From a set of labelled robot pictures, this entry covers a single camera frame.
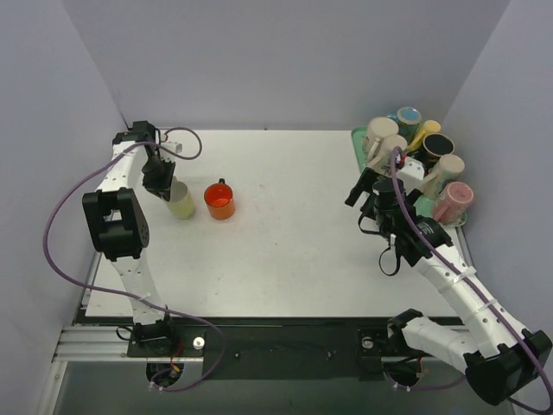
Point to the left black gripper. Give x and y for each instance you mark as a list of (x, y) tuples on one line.
[(161, 185)]

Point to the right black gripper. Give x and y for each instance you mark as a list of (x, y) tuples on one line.
[(369, 190)]

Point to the pale yellow mug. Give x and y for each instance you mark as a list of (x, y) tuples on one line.
[(180, 204)]

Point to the orange mug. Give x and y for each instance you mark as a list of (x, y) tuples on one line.
[(219, 200)]

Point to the pink patterned mug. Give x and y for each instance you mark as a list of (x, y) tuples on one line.
[(452, 202)]

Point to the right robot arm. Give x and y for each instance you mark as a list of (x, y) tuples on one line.
[(498, 355)]

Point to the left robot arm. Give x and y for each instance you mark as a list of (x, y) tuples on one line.
[(120, 231)]

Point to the beige floral mug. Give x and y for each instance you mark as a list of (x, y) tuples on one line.
[(381, 163)]

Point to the beige mug rear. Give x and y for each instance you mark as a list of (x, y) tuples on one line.
[(377, 130)]

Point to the blue teal mug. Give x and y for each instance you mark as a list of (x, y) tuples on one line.
[(408, 120)]

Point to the black mug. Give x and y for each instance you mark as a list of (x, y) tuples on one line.
[(432, 149)]

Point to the cream floral mug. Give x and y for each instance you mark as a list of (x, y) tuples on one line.
[(446, 170)]

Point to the green serving tray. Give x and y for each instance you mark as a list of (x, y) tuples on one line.
[(423, 204)]

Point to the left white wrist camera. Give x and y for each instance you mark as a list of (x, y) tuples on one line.
[(173, 147)]

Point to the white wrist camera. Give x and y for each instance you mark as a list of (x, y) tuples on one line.
[(173, 147), (411, 170)]

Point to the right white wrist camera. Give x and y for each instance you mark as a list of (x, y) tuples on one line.
[(411, 170)]

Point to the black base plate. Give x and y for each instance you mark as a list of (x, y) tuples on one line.
[(274, 349)]

